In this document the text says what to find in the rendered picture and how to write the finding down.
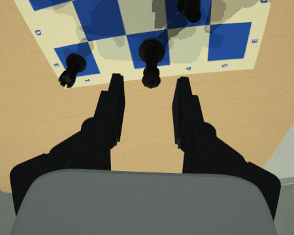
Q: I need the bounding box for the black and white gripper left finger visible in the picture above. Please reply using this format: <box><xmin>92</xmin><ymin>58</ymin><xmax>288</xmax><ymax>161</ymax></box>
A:
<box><xmin>10</xmin><ymin>73</ymin><xmax>125</xmax><ymax>216</ymax></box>

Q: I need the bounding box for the blue and cream chessboard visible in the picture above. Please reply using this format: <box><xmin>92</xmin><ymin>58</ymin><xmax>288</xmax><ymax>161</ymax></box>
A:
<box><xmin>14</xmin><ymin>0</ymin><xmax>272</xmax><ymax>88</ymax></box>

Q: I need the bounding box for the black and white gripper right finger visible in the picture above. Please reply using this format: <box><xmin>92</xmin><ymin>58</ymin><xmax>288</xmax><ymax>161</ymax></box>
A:
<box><xmin>172</xmin><ymin>76</ymin><xmax>281</xmax><ymax>221</ymax></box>

